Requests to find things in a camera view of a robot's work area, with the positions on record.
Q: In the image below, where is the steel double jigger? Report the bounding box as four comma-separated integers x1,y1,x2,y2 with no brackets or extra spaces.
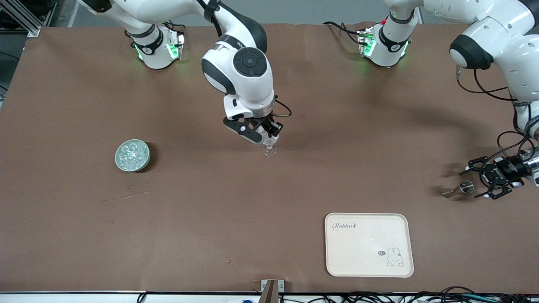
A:
441,180,475,198

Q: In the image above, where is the clear wine glass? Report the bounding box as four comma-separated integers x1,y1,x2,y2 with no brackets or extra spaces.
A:
259,126,280,157

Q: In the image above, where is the clear ice cube heap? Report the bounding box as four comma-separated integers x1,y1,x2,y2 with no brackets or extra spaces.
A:
119,142,148,169

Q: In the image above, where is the brown table cover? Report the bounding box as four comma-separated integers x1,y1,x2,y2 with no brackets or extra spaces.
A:
0,22,539,294

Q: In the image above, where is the cream rabbit print tray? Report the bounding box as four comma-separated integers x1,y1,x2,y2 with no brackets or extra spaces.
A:
324,213,415,278

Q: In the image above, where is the green ceramic bowl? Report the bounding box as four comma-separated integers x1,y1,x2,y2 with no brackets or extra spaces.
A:
115,139,151,173

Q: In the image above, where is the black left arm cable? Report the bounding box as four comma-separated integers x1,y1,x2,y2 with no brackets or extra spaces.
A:
456,69,539,169

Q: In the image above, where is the black left base cable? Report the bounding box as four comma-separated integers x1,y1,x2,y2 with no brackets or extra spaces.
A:
322,21,363,45

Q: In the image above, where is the black base cable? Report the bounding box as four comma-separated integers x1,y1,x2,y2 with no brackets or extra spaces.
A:
322,21,363,45
162,20,187,35

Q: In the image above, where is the black right base cable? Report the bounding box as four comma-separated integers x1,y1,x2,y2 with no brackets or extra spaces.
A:
162,20,187,35

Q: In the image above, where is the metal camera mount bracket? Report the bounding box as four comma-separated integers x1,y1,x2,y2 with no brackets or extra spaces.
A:
261,279,285,303

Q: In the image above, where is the black cable bundle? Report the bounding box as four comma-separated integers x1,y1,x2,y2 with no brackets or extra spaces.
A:
337,286,539,303

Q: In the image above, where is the aluminium frame post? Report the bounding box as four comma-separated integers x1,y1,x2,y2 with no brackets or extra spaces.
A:
0,0,41,37

